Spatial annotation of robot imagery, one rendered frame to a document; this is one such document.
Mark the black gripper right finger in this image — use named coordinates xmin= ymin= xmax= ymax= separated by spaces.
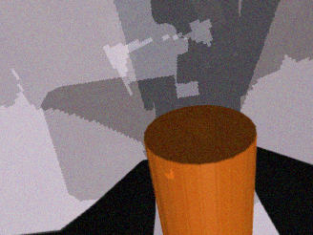
xmin=255 ymin=146 xmax=313 ymax=235

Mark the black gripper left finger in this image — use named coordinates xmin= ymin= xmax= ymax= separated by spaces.
xmin=23 ymin=160 xmax=156 ymax=235

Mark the orange cylinder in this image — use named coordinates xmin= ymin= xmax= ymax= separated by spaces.
xmin=144 ymin=105 xmax=257 ymax=235

